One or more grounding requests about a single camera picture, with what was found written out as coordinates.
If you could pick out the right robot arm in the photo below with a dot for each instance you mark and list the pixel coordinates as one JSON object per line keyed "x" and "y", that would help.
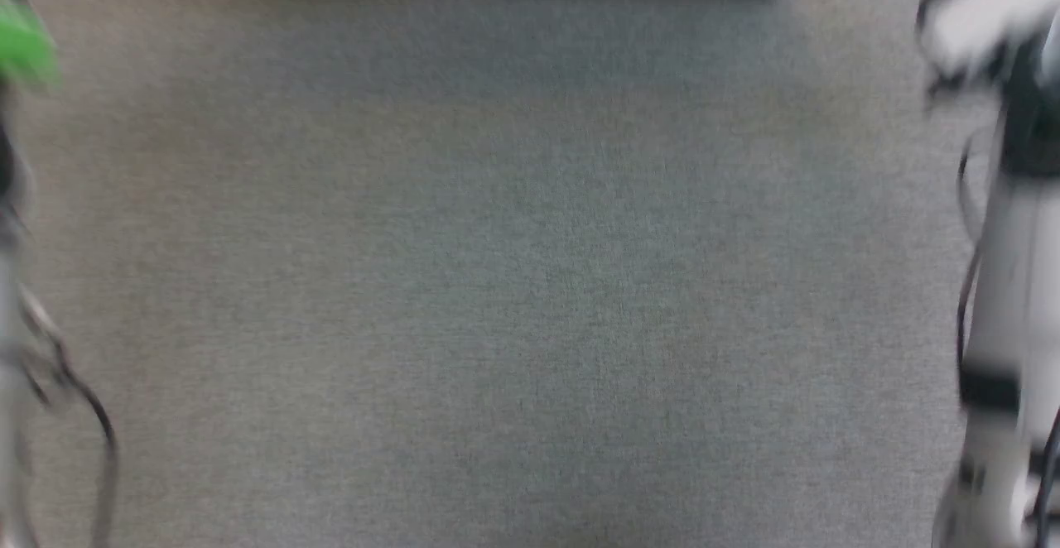
{"x": 1010, "y": 283}

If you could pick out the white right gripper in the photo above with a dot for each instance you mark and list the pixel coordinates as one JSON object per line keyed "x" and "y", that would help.
{"x": 985, "y": 10}

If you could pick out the grey fabric sofa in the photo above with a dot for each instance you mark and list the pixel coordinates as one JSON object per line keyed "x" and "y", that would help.
{"x": 513, "y": 266}

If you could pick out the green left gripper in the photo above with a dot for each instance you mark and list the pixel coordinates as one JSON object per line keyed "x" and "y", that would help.
{"x": 23, "y": 43}

